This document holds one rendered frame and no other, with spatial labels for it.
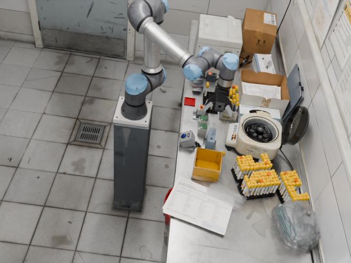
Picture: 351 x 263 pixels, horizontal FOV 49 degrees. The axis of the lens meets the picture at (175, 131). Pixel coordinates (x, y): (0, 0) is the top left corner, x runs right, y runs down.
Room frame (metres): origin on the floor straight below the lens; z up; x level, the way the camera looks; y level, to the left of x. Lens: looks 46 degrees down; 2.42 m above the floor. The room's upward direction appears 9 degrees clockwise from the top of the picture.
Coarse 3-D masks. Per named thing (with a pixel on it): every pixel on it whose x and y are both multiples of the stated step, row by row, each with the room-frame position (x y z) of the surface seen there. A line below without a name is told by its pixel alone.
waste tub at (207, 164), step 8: (200, 152) 1.31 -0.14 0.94; (208, 152) 1.31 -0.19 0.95; (216, 152) 1.31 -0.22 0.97; (200, 160) 1.31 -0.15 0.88; (208, 160) 1.31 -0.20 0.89; (216, 160) 1.31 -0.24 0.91; (200, 168) 1.18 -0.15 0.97; (208, 168) 1.27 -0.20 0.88; (216, 168) 1.28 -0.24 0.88; (192, 176) 1.19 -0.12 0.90; (200, 176) 1.18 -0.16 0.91; (208, 176) 1.18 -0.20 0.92; (216, 176) 1.18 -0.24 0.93
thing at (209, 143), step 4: (208, 132) 1.44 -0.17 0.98; (208, 136) 1.41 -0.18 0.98; (212, 136) 1.41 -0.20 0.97; (204, 140) 1.46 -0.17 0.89; (208, 140) 1.38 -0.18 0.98; (212, 140) 1.38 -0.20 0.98; (204, 144) 1.43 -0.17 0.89; (208, 144) 1.37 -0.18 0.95; (212, 144) 1.37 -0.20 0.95; (204, 148) 1.40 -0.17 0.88; (208, 148) 1.37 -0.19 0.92; (212, 148) 1.37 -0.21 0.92
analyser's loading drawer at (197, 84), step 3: (198, 78) 1.96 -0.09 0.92; (201, 78) 1.96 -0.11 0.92; (195, 81) 1.91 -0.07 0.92; (198, 81) 1.91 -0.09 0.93; (201, 81) 1.91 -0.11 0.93; (195, 84) 1.89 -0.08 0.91; (198, 84) 1.90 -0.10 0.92; (201, 84) 1.90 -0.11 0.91; (192, 87) 1.86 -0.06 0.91; (195, 87) 1.85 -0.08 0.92; (198, 87) 1.86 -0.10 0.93; (201, 87) 1.86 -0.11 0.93; (195, 90) 1.85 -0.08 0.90; (198, 90) 1.86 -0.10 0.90; (201, 90) 1.86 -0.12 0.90
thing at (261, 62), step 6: (258, 54) 2.31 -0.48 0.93; (264, 54) 2.32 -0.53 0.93; (270, 54) 2.24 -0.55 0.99; (252, 60) 2.31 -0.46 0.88; (258, 60) 2.24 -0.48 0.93; (264, 60) 2.24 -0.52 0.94; (270, 60) 2.26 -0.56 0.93; (258, 66) 2.17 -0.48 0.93; (264, 66) 2.20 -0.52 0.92; (270, 66) 2.19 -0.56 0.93; (270, 72) 2.13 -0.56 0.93
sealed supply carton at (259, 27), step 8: (248, 8) 2.71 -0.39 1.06; (248, 16) 2.59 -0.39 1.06; (256, 16) 2.61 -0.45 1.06; (264, 16) 2.63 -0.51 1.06; (272, 16) 2.65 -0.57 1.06; (248, 24) 2.48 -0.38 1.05; (256, 24) 2.50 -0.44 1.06; (264, 24) 2.52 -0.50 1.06; (272, 24) 2.54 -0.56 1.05; (248, 32) 2.41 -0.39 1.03; (256, 32) 2.41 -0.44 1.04; (264, 32) 2.41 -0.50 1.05; (272, 32) 2.43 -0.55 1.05; (248, 40) 2.41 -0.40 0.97; (256, 40) 2.41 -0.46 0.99; (264, 40) 2.40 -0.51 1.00; (272, 40) 2.40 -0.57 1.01; (248, 48) 2.41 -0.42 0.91; (256, 48) 2.41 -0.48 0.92; (264, 48) 2.40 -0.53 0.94
